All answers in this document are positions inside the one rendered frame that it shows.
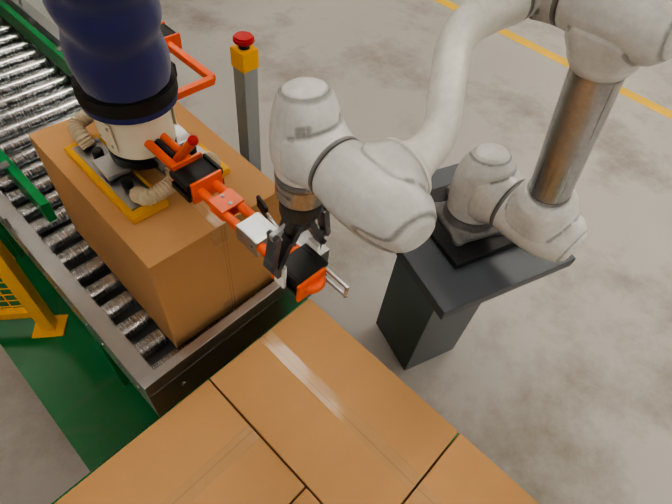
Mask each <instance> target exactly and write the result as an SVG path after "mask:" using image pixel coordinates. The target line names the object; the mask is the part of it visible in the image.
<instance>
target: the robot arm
mask: <svg viewBox="0 0 672 504"><path fill-rule="evenodd" d="M527 18H530V19H531V20H536V21H540V22H543V23H547V24H550V25H553V26H555V27H558V28H559V29H561V30H563V31H565V34H564V38H565V44H566V57H567V61H568V63H569V68H568V71H567V74H566V77H565V80H564V83H563V86H562V89H561V92H560V95H559V98H558V101H557V104H556V107H555V110H554V113H553V116H552V119H551V122H550V125H549V128H548V131H547V134H546V136H545V139H544V142H543V145H542V148H541V151H540V154H539V157H538V160H537V163H536V166H535V169H534V172H533V175H532V177H529V178H527V179H525V178H524V177H523V176H522V175H521V173H520V172H519V170H518V169H517V163H516V161H515V159H514V157H513V155H512V154H511V153H510V151H508V150H507V149H506V148H504V147H503V146H501V145H499V144H496V143H483V144H480V145H478V146H476V147H475V148H473V149H472V150H471V151H470V152H469V153H467V154H466V155H465V156H464V157H463V158H462V160H461V161H460V163H459V165H458V166H457V168H456V171H455V173H454V176H453V179H452V182H451V185H450V186H448V187H446V193H447V195H448V199H447V201H444V202H434V200H433V199H432V197H431V195H430V193H431V189H432V182H431V177H432V175H433V174H434V172H435V171H436V170H437V169H438V168H439V166H440V165H441V164H442V163H443V161H444V160H445V159H446V157H447V156H448V155H449V153H450V151H451V149H452V148H453V146H454V144H455V141H456V139H457V136H458V133H459V129H460V125H461V119H462V113H463V106H464V98H465V91H466V84H467V77H468V70H469V63H470V57H471V53H472V50H473V48H474V46H475V45H476V44H477V43H478V42H479V41H481V40H482V39H484V38H486V37H488V36H490V35H492V34H494V33H496V32H499V31H501V30H503V29H506V28H508V27H511V26H513V25H516V24H518V23H520V22H522V21H523V20H525V19H527ZM670 58H672V0H465V1H464V2H463V3H462V4H461V5H460V6H459V7H458V8H457V9H456V10H455V11H454V12H453V14H452V15H451V16H450V17H449V19H448V20H447V21H446V23H445V24H444V26H443V28H442V30H441V32H440V33H439V36H438V38H437V41H436V45H435V49H434V54H433V60H432V68H431V76H430V83H429V91H428V99H427V107H426V114H425V119H424V123H423V125H422V127H421V129H420V130H419V132H418V133H417V134H416V135H414V136H413V137H411V138H410V139H407V140H404V141H401V140H399V139H397V138H393V137H389V138H386V139H384V140H382V141H378V142H367V143H365V144H363V143H362V142H361V141H359V140H358V139H357V138H356V137H355V136H354V135H353V133H352V132H351V130H350V129H349V127H348V126H347V124H346V122H345V120H344V119H343V118H342V117H341V108H340V105H339V102H338V99H337V97H336V95H335V92H334V90H333V88H332V87H331V85H330V84H329V83H328V82H326V81H324V80H322V79H319V78H314V77H297V78H294V79H292V80H290V81H288V82H286V83H285V84H283V85H282V86H280V87H279V88H278V91H277V93H276V95H275V98H274V101H273V105H272V110H271V115H270V123H269V148H270V156H271V160H272V163H273V165H274V177H275V195H276V198H277V199H278V200H279V211H280V215H281V221H280V223H279V227H278V228H277V229H276V230H274V231H272V230H271V229H269V230H268V231H267V232H266V235H267V238H268V240H267V246H266V252H265V257H264V263H263V266H264V267H265V268H266V269H267V270H268V271H269V272H271V273H272V274H273V275H274V280H275V281H276V282H277V283H278V284H279V285H280V286H281V287H282V288H283V289H285V288H286V278H287V267H286V266H285V263H286V260H287V258H288V256H289V253H290V251H291V249H292V246H293V244H294V243H296V242H297V240H298V238H299V236H300V234H301V233H302V232H304V231H306V230H309V232H310V233H311V235H312V236H313V237H312V236H309V237H308V245H309V246H310V247H311V248H312V249H314V250H315V251H316V252H317V253H318V254H319V255H320V249H321V247H322V245H324V244H326V242H327V240H325V239H324V237H325V236H329V235H330V233H331V228H330V214H329V212H330V213H331V214H332V215H333V216H334V217H335V218H336V219H337V220H338V221H339V222H340V223H341V224H343V225H344V226H345V227H346V228H347V229H349V230H350V231H351V232H352V233H354V234H355V235H356V236H358V237H359V238H361V239H362V240H364V241H365V242H367V243H368V244H370V245H372V246H374V247H376V248H378V249H380V250H383V251H386V252H389V253H406V252H409V251H412V250H414V249H416V248H418V247H419V246H420V245H422V244H423V243H424V242H425V241H426V240H427V239H428V238H429V237H430V236H431V234H432V232H433V230H434V228H435V223H436V220H437V217H438V218H439V220H440V221H441V223H442V224H443V226H444V227H445V229H446V230H447V232H448V233H449V235H450V236H451V238H452V242H453V244H454V245H455V246H462V245H464V244H465V243H468V242H471V241H475V240H479V239H482V238H486V237H490V236H494V235H504V236H505V237H506V238H508V239H509V240H510V241H512V242H513V243H514V244H516V245H517V246H519V247H520V248H522V249H523V250H525V251H526V252H528V253H530V254H532V255H534V256H536V257H538V258H541V259H544V260H548V261H554V262H557V261H564V260H566V259H567V258H568V257H569V256H570V255H571V254H572V253H573V252H574V251H575V250H576V249H577V248H578V247H579V246H580V245H581V244H582V243H583V242H584V241H585V239H586V238H587V225H586V222H585V219H584V217H583V216H581V215H580V214H579V212H580V210H579V196H578V193H577V191H576V190H575V185H576V183H577V181H578V179H579V177H580V175H581V172H582V170H583V168H584V166H585V164H586V162H587V159H588V157H589V155H590V153H591V151H592V149H593V146H594V144H595V142H596V140H597V138H598V136H599V135H600V133H601V131H602V128H603V126H604V124H605V122H606V120H607V118H608V115H609V113H610V111H611V109H612V107H613V105H614V102H615V100H616V98H617V96H618V94H619V92H620V90H621V87H622V85H623V83H624V81H625V79H626V78H627V77H629V76H630V75H632V74H633V73H635V72H636V71H637V70H638V69H639V68H640V67H641V66H643V67H649V66H654V65H658V64H661V63H664V62H665V61H667V60H668V59H670ZM316 219H317V221H318V226H317V224H316V222H315V220H316Z"/></svg>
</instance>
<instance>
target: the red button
mask: <svg viewBox="0 0 672 504"><path fill-rule="evenodd" d="M254 41H255V39H254V36H253V35H252V34H251V33H250V32H247V31H239V32H236V33H235V34H234V35H233V42H234V43H235V44H236V45H238V48H239V49H240V50H248V49H250V45H252V44H253V43H254Z"/></svg>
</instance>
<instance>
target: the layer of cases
mask: <svg viewBox="0 0 672 504"><path fill-rule="evenodd" d="M210 380H211V382H210V381H209V380H207V381H206V382H205V383H203V384H202V385H201V386H200V387H198V388H197V389H196V390H195V391H193V392H192V393H191V394H190V395H188V396H187V397H186V398H185V399H183V400H182V401H181V402H180V403H179V404H177V405H176V406H175V407H174V408H172V409H171V410H170V411H169V412H167V413H166V414H165V415H164V416H162V417H161V418H160V419H159V420H157V421H156V422H155V423H154V424H152V425H151V426H150V427H149V428H147V429H146V430H145V431H144V432H142V433H141V434H140V435H139V436H138V437H136V438H135V439H134V440H133V441H131V442H130V443H129V444H128V445H126V446H125V447H124V448H123V449H121V450H120V451H119V452H118V453H116V454H115V455H114V456H113V457H111V458H110V459H109V460H108V461H106V462H105V463H104V464H103V465H101V466H100V467H99V468H98V469H96V470H95V471H94V472H93V473H92V474H90V475H89V476H88V477H87V478H85V479H84V480H83V481H82V482H80V483H79V484H78V485H77V486H75V487H74V488H73V489H72V490H70V491H69V492H68V493H67V494H65V495H64V496H63V497H62V498H60V499H59V500H58V501H57V502H55V503H54V504H539V503H538V502H537V501H536V500H535V499H534V498H532V497H531V496H530V495H529V494H528V493H527V492H526V491H525V490H523V489H522V488H521V487H520V486H519V485H518V484H517V483H516V482H515V481H513V480H512V479H511V478H510V477H509V476H508V475H507V474H506V473H504V472H503V471H502V470H501V469H500V468H499V467H498V466H497V465H495V464H494V463H493V462H492V461H491V460H490V459H489V458H488V457H487V456H485V455H484V454H483V453H482V452H481V451H480V450H479V449H478V448H476V447H475V446H474V445H473V444H472V443H471V442H470V441H469V440H468V439H466V438H465V437H464V436H463V435H462V434H461V433H460V434H458V435H457V437H456V438H455V439H454V440H453V441H452V439H453V438H454V437H455V436H456V434H457V433H458V431H457V430H456V429H455V428H454V427H453V426H452V425H451V424H450V423H449V422H447V421H446V420H445V419H444V418H443V417H442V416H441V415H440V414H438V413H437V412H436V411H435V410H434V409H433V408H432V407H431V406H429V405H428V404H427V403H426V402H425V401H424V400H423V399H422V398H421V397H419V396H418V395H417V394H416V393H415V392H414V391H413V390H412V389H410V388H409V387H408V386H407V385H406V384H405V383H404V382H403V381H402V380H400V379H399V378H398V377H397V376H396V375H395V374H394V373H393V372H391V371H390V370H389V369H388V368H387V367H386V366H385V365H384V364H383V363H381V362H380V361H379V360H378V359H377V358H376V357H375V356H374V355H372V354H371V353H370V352H369V351H368V350H367V349H366V348H365V347H364V346H362V345H361V344H360V343H359V342H358V341H357V340H356V339H355V338H353V337H352V336H351V335H350V334H349V333H348V332H347V331H346V330H344V329H343V328H342V327H341V326H340V325H339V324H338V323H337V322H336V321H334V320H333V319H332V318H331V317H330V316H329V315H328V314H327V313H325V312H324V311H323V310H322V309H321V308H320V307H319V306H318V305H317V304H315V303H314V302H313V301H312V300H311V299H310V298H309V299H308V300H307V301H305V302H304V303H303V304H302V305H300V306H299V307H298V308H297V309H295V310H294V311H293V312H292V313H290V314H289V315H288V316H287V317H285V318H284V319H283V320H282V321H280V322H279V323H278V324H277V325H275V326H274V327H273V328H272V329H271V330H269V331H268V332H267V333H266V334H264V335H263V336H262V337H261V338H259V339H258V340H257V341H256V342H254V343H253V344H252V345H251V346H249V347H248V348H247V349H246V350H244V351H243V352H242V353H241V354H239V355H238V356H237V357H236V358H234V359H233V360H232V361H231V362H229V363H228V364H227V365H226V366H225V367H223V368H222V369H221V370H220V371H218V372H217V373H216V374H215V375H213V376H212V377H211V378H210ZM451 441H452V442H451ZM450 442H451V443H450ZM449 443H450V444H449ZM448 444H449V445H448ZM446 447H447V448H446ZM445 448H446V449H445Z"/></svg>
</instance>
